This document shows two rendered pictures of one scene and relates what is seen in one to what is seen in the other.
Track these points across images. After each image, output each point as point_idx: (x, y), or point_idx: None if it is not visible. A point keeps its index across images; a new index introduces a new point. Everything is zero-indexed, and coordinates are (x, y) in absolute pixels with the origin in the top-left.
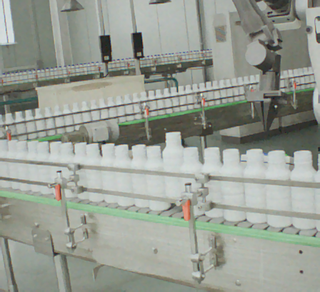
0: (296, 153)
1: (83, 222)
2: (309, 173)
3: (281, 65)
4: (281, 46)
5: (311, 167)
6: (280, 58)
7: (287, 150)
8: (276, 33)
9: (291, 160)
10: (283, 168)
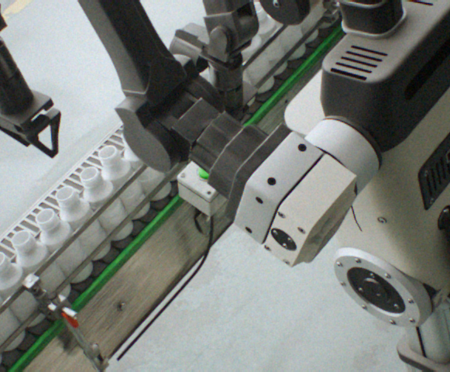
0: (94, 169)
1: None
2: (84, 193)
3: (217, 80)
4: (223, 58)
5: (88, 191)
6: (213, 71)
7: None
8: (210, 37)
9: (181, 182)
10: (104, 169)
